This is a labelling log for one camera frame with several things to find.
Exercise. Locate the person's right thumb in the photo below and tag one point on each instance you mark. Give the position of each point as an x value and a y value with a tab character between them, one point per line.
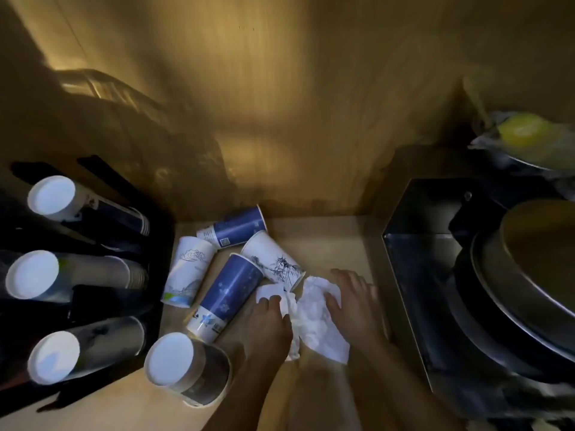
333	306

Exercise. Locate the tall blue paper cup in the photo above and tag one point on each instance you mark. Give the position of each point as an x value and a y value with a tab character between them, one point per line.
229	294

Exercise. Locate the white tissue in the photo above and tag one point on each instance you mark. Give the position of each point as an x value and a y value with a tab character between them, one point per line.
316	325

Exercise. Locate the short stack of paper cups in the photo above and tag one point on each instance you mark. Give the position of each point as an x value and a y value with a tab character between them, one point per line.
173	359

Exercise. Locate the metal bowl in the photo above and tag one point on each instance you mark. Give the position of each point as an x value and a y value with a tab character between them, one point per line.
530	159

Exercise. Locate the stack of blue-banded paper cups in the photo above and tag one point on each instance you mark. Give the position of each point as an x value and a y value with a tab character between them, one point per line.
58	197

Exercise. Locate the yellow lemon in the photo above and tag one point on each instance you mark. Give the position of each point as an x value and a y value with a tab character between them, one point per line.
525	130

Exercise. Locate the person's left forearm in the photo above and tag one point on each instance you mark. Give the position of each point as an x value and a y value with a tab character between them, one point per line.
245	392

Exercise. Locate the short blue paper cup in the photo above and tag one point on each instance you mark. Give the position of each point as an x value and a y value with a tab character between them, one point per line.
236	228

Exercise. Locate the person's left thumb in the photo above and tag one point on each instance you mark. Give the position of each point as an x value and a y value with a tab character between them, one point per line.
288	325

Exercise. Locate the person's right forearm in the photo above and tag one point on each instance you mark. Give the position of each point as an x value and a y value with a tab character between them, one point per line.
395	386

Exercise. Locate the person's right hand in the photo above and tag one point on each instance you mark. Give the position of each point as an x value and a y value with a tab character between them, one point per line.
359	311

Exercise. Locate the stack of white paper cups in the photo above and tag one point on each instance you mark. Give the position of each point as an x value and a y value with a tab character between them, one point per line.
36	274

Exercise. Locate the stack of grey paper cups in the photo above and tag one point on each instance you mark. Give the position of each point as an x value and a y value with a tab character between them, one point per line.
58	356

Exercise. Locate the round metal lid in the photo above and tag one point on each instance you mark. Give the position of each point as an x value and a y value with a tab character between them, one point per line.
534	269

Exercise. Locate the white cup with statue sketch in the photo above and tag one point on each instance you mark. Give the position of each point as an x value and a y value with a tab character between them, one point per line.
274	261

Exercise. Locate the black cup holder rack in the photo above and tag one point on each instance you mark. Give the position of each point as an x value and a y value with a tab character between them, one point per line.
108	269

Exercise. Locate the person's left hand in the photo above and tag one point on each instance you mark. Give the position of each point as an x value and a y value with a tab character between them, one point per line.
266	332

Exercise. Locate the white cup with landscape print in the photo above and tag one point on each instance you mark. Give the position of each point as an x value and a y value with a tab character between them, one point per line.
188	269

